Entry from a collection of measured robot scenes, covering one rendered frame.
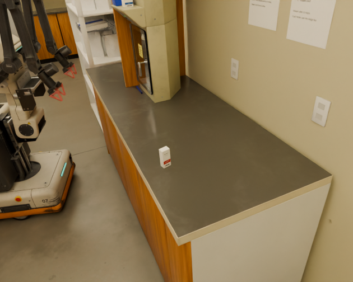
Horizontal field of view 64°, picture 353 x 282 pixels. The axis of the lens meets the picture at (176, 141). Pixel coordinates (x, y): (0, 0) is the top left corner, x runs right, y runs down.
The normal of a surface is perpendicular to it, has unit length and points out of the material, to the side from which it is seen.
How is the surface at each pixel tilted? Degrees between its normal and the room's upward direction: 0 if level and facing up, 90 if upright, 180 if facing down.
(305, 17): 90
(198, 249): 90
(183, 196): 0
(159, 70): 90
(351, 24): 90
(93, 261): 0
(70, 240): 0
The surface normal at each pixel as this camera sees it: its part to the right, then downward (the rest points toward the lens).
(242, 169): -0.06, -0.84
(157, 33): 0.40, 0.48
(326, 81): -0.91, 0.26
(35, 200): 0.11, 0.53
